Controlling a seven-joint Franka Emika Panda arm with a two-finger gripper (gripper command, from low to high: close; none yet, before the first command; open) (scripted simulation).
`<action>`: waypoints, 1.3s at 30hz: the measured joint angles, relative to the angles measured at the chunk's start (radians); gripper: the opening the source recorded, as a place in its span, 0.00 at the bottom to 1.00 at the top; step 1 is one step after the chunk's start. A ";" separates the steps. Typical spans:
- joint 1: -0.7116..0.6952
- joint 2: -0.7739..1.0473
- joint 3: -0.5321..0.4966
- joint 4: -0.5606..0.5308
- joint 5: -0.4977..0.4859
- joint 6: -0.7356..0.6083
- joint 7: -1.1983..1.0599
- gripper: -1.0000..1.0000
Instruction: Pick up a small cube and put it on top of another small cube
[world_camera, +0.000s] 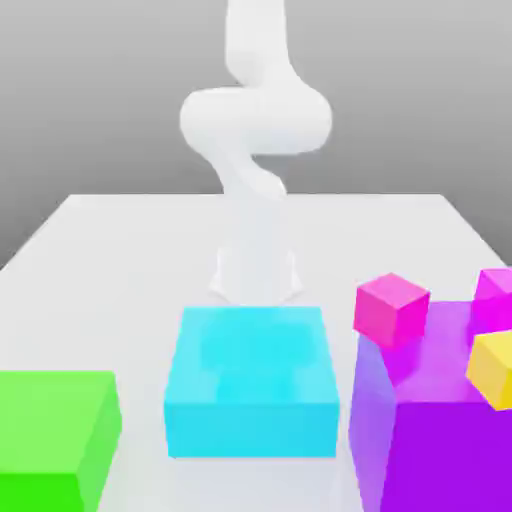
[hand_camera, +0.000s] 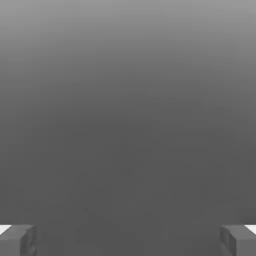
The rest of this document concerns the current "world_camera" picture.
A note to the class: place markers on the large purple box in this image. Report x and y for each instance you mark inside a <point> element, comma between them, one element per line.
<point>440,452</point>

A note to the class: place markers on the small magenta cube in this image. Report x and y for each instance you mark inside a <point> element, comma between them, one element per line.
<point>494,304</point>

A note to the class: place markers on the large cyan box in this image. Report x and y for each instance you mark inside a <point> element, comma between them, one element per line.
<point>252,384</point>

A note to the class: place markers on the small pink cube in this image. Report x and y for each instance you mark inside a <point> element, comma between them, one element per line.
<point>390,310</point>

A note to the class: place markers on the large green box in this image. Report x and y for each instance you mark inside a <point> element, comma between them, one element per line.
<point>48,424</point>

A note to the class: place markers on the small yellow cube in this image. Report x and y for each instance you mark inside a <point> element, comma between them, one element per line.
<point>494,368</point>

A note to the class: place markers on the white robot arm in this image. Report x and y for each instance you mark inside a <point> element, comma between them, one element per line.
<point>256,120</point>

